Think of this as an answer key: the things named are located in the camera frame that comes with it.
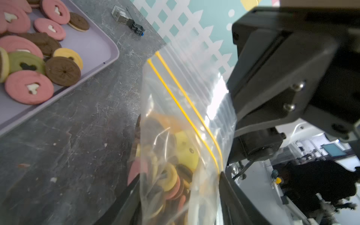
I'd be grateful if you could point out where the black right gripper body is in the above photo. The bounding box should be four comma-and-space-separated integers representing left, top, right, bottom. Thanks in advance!
227, 7, 360, 163

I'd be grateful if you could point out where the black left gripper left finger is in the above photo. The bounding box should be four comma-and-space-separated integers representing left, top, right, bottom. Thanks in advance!
94, 174, 140, 225

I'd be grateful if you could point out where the pile of mixed sandwich cookies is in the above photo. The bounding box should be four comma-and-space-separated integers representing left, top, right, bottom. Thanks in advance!
1, 1, 90, 105

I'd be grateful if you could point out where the ziploc bag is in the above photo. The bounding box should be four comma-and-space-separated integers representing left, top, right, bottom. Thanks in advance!
135, 42, 236, 225

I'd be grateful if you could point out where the small grey metal clip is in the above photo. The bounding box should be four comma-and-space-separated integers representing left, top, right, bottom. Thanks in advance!
112, 6, 145, 37

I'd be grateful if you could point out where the lavender plastic tray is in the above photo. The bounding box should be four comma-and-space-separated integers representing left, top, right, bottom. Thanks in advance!
1, 1, 120, 135

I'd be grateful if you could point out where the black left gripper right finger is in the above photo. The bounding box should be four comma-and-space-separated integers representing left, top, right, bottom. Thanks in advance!
219, 172, 270, 225

